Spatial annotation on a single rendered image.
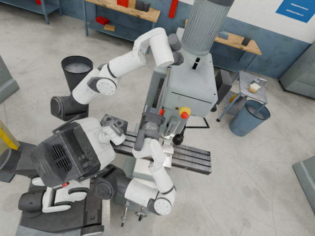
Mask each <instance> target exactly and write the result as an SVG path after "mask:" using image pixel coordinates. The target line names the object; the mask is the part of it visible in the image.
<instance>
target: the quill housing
mask: <svg viewBox="0 0 315 236"><path fill-rule="evenodd" d="M161 109H162V107H161V106H160V109H159V112H160V110H161ZM163 110H165V111H166V113H165V118H166V120H165V122H164V124H163V125H161V127H160V132H159V133H161V134H164V133H165V131H166V129H167V127H166V124H167V122H170V120H171V118H172V117H175V118H177V124H176V125H175V127H174V129H173V131H172V133H171V135H170V136H173V137H174V136H175V135H176V134H180V132H181V131H182V129H183V127H184V125H185V124H186V122H187V121H188V119H189V117H190V115H189V116H188V118H187V119H183V118H181V115H180V114H179V112H176V111H172V110H168V109H163ZM159 112H158V115H159ZM168 124H169V123H168Z"/></svg>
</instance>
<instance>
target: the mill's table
mask: <svg viewBox="0 0 315 236"><path fill-rule="evenodd" d="M137 134H138V133H135V132H131V131H127V133H126V135H125V136H126V138H125V140H124V141H123V142H122V143H121V144H119V145H115V144H114V143H113V142H112V141H111V140H110V141H109V142H110V144H111V146H112V148H113V149H114V151H115V153H118V154H122V155H127V156H131V157H134V155H133V147H134V145H135V141H136V137H137ZM173 148H174V149H173V155H172V163H171V166H172V167H176V168H180V169H184V170H189V171H193V172H197V173H201V174H205V175H209V174H210V173H212V168H211V157H210V156H211V155H210V151H206V150H202V149H198V148H195V147H190V146H186V145H182V144H181V145H175V144H174V145H173ZM141 159H143V160H147V161H151V162H154V160H153V158H152V156H151V155H150V156H146V157H143V158H141Z"/></svg>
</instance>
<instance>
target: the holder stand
mask: <svg viewBox="0 0 315 236"><path fill-rule="evenodd" d="M111 119H113V120H114V121H115V122H116V123H117V124H118V126H119V127H120V128H121V129H122V130H123V131H124V133H123V134H124V135H126V133H127V126H128V122H127V121H125V120H122V119H119V118H116V117H113V116H111V115H108V114H105V115H104V117H103V118H102V120H101V121H100V124H101V126H102V125H103V123H104V122H106V121H109V120H111Z"/></svg>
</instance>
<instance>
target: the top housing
mask: <svg viewBox="0 0 315 236"><path fill-rule="evenodd" d="M178 52H181V53H182V55H183V58H184V62H183V63H182V64H180V65H179V66H175V65H173V66H172V68H171V70H170V69H168V71H167V76H166V81H165V88H164V93H163V99H162V106H163V107H165V108H169V109H172V110H176V109H175V108H176V107H178V110H176V111H179V110H180V108H181V107H188V108H189V109H190V110H191V115H195V116H198V117H202V118H204V117H206V116H207V115H208V113H209V112H210V110H211V109H212V107H213V106H214V105H215V103H216V102H217V100H218V95H217V88H216V82H215V75H214V69H213V62H212V56H211V54H210V53H208V54H207V55H203V56H199V55H194V54H191V53H189V52H187V51H186V50H184V49H183V48H182V47H181V49H180V50H179V51H178ZM197 58H200V61H199V63H198V65H197V67H196V69H195V70H194V69H193V65H194V63H195V61H196V59H197Z"/></svg>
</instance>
